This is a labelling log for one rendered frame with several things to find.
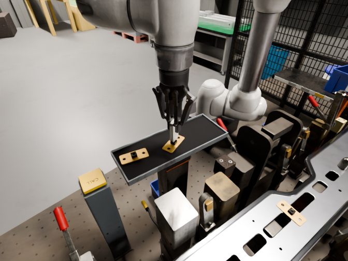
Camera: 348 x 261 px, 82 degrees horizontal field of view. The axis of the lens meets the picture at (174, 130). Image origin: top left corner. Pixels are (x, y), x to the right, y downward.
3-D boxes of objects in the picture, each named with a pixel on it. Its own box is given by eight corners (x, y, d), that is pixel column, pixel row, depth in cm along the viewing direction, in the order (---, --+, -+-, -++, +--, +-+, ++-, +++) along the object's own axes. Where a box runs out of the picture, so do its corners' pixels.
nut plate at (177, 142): (171, 154, 62) (171, 150, 61) (161, 149, 63) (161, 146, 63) (185, 138, 67) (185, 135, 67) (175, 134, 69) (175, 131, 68)
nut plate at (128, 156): (121, 165, 58) (121, 162, 57) (118, 156, 61) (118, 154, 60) (149, 156, 61) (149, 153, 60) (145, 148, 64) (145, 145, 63)
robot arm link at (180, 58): (181, 50, 40) (180, 77, 44) (201, 39, 46) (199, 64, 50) (145, 43, 44) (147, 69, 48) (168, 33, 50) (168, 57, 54)
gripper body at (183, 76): (150, 67, 48) (153, 101, 54) (181, 75, 45) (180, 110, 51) (167, 57, 53) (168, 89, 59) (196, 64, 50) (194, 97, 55)
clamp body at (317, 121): (294, 180, 110) (326, 130, 87) (278, 168, 116) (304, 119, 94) (301, 175, 113) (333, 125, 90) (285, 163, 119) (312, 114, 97)
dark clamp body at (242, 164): (224, 228, 90) (243, 173, 66) (206, 207, 98) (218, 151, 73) (235, 219, 93) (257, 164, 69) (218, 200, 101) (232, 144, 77)
